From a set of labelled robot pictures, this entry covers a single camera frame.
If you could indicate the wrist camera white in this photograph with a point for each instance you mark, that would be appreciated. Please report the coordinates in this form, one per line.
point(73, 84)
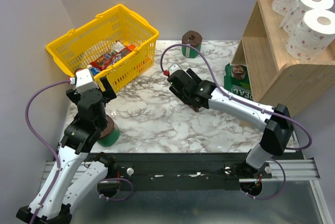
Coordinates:
point(83, 81)
point(173, 68)

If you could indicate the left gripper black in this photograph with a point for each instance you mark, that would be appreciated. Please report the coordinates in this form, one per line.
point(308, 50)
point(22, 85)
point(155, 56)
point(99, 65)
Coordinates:
point(109, 93)

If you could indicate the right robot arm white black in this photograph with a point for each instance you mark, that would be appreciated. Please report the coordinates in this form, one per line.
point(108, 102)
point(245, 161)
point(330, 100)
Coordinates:
point(197, 93)

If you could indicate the blue label bottle white cap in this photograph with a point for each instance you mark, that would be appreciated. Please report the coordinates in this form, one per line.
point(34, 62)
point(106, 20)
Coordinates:
point(95, 71)

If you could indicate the green wrapped roll near left arm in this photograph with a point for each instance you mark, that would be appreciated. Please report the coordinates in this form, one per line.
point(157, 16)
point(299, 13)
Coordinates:
point(110, 134)

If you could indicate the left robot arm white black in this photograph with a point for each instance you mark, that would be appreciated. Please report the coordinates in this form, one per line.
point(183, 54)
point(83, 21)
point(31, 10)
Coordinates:
point(60, 194)

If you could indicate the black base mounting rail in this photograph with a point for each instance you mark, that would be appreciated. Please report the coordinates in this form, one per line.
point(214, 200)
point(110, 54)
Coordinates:
point(180, 171)

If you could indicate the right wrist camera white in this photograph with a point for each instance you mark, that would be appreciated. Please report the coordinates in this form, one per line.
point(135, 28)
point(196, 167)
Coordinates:
point(173, 68)

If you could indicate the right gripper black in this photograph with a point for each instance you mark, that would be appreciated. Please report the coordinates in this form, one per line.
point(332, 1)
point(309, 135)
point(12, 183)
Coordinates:
point(196, 77)

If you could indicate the yellow plastic shopping basket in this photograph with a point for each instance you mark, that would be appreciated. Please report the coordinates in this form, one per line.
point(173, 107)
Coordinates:
point(79, 47)

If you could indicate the green snack bag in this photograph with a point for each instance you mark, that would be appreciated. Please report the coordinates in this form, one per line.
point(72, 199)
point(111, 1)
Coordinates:
point(236, 80)

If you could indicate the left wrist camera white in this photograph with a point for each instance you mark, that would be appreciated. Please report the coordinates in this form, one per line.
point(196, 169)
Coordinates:
point(83, 81)

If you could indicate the wooden two-tier shelf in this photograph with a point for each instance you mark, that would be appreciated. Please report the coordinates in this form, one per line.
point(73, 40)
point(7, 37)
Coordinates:
point(275, 76)

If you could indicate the green brown roll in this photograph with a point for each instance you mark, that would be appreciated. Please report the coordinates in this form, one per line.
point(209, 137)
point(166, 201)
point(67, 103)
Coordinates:
point(194, 39)
point(196, 108)

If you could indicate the red snack bag in basket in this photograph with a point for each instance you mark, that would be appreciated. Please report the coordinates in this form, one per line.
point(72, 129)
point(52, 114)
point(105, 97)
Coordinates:
point(115, 53)

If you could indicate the upright green brown wrapped roll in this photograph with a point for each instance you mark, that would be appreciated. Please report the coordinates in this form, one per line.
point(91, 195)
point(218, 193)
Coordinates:
point(194, 39)

